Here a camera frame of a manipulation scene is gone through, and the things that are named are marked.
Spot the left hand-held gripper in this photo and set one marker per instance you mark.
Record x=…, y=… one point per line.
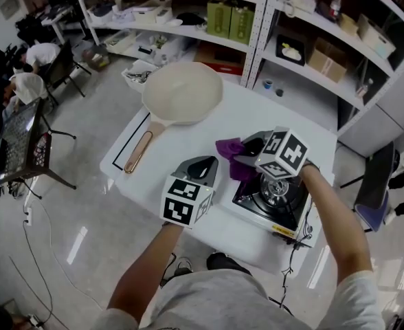
x=181, y=205

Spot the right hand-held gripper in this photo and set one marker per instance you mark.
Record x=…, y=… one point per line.
x=284, y=153

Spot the purple cloth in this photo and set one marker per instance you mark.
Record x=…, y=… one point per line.
x=239, y=172

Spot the white portable gas stove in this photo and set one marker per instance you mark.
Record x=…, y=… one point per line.
x=257, y=201

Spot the person's right forearm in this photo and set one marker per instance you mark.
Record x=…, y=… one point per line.
x=339, y=232

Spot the person's left forearm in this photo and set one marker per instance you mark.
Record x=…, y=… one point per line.
x=143, y=273

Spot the person's left shoe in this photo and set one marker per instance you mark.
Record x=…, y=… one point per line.
x=184, y=266

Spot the small dark cup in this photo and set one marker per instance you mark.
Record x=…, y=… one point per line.
x=279, y=92

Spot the person's black trousers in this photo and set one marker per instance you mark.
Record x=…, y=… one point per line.
x=227, y=263

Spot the narrow white shelf unit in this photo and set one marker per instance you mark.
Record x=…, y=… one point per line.
x=325, y=81

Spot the black chair with purple seat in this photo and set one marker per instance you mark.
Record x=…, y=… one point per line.
x=377, y=181

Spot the open cardboard box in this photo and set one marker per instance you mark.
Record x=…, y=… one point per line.
x=325, y=64

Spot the black tray with food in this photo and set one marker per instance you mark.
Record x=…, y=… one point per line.
x=291, y=52

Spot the small clear bottle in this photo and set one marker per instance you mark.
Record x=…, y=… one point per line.
x=364, y=88

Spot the person's white shirt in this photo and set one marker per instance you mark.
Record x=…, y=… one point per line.
x=222, y=301

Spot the white fridge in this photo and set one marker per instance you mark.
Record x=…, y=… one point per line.
x=387, y=122

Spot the cream frying pan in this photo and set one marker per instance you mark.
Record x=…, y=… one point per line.
x=181, y=91

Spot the red and brown flat box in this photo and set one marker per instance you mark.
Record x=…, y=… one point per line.
x=219, y=60

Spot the white bin with utensils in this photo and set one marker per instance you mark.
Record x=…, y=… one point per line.
x=133, y=77

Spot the beige round container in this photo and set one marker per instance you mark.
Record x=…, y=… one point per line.
x=348, y=24

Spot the white storage basket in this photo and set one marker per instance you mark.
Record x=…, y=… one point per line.
x=375, y=36

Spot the white telephone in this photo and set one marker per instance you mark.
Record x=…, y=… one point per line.
x=301, y=2

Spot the long white power strip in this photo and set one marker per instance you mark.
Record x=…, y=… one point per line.
x=28, y=216

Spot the clear bottle with red label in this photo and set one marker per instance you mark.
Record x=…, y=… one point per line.
x=336, y=7

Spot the black hat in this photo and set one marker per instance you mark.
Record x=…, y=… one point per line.
x=190, y=19

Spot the brown bin with items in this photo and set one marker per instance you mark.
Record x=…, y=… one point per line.
x=95, y=58

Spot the black metal mesh table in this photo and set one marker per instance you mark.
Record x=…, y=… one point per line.
x=16, y=139

